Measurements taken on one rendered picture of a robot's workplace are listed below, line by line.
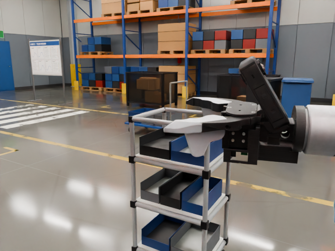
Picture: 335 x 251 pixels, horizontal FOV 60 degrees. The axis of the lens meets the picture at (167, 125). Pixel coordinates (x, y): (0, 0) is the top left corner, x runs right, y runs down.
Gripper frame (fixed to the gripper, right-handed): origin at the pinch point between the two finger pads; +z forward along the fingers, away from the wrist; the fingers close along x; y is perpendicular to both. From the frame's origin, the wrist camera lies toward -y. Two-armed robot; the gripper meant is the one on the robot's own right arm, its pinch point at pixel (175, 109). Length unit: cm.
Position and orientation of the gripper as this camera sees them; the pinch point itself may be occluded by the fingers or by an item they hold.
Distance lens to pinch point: 49.3
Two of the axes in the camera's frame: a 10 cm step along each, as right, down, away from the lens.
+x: 2.8, -3.4, 9.0
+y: 0.4, 9.4, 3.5
